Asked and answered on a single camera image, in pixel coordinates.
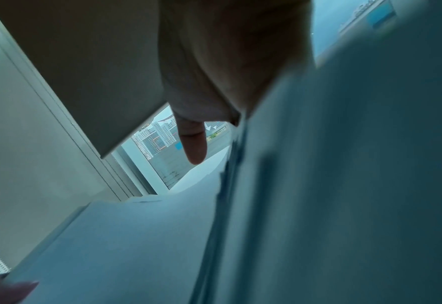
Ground person's right hand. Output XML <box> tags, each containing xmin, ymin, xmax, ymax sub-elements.
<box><xmin>158</xmin><ymin>0</ymin><xmax>316</xmax><ymax>165</ymax></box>

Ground person's left hand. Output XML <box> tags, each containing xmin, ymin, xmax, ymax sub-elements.
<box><xmin>0</xmin><ymin>272</ymin><xmax>40</xmax><ymax>304</ymax></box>

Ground white fabric sheet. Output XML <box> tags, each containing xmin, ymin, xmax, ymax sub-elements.
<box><xmin>8</xmin><ymin>0</ymin><xmax>442</xmax><ymax>304</ymax></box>

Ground high-rise buildings outside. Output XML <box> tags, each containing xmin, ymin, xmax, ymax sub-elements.
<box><xmin>131</xmin><ymin>114</ymin><xmax>229</xmax><ymax>160</ymax></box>

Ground glass window pane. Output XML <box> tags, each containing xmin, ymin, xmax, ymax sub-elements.
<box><xmin>120</xmin><ymin>104</ymin><xmax>232</xmax><ymax>191</ymax></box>

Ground beige roller blind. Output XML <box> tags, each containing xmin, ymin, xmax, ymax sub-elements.
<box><xmin>0</xmin><ymin>0</ymin><xmax>169</xmax><ymax>160</ymax></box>

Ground white window frame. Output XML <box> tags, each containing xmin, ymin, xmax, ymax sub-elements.
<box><xmin>101</xmin><ymin>145</ymin><xmax>171</xmax><ymax>197</ymax></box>

